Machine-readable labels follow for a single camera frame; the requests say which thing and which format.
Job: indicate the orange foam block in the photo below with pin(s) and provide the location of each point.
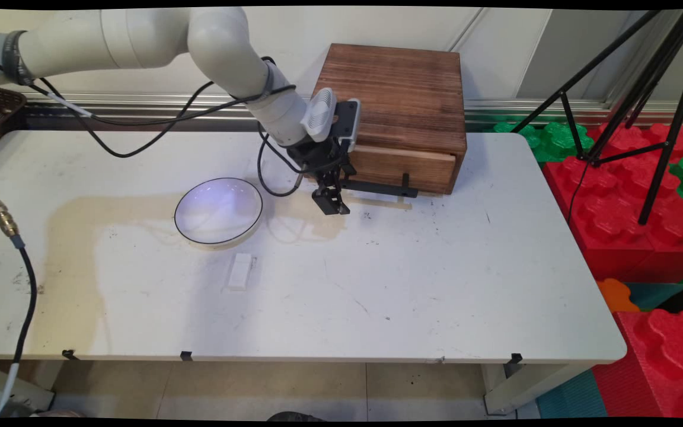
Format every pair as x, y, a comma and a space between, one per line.
614, 295

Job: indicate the white perforated wrist module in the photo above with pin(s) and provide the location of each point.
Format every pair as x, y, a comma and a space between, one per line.
319, 115

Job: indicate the dark wooden cabinet box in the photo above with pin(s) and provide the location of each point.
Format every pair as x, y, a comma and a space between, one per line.
389, 89

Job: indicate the large red foam block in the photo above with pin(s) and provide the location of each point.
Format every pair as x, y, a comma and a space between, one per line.
614, 207

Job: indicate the white rectangular block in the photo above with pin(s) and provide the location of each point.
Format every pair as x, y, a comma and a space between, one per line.
239, 271

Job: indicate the black tripod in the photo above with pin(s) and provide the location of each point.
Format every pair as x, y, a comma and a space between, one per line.
644, 83

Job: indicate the aluminium wall rail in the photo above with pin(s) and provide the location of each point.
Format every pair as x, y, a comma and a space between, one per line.
140, 105

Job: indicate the teal foam mat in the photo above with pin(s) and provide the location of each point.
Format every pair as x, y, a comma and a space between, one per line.
570, 397

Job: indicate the teal foam block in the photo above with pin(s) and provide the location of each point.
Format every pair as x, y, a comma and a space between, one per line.
656, 295

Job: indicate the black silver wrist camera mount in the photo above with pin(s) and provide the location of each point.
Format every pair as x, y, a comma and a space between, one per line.
346, 121

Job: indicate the white plate black rim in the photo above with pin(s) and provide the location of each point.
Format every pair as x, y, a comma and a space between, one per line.
217, 210

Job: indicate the white table leg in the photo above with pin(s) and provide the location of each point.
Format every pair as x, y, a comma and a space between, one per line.
21, 385
525, 388

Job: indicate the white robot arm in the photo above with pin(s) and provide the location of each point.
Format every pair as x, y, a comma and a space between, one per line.
140, 35

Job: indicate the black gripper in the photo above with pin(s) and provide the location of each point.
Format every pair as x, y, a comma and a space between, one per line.
318, 160

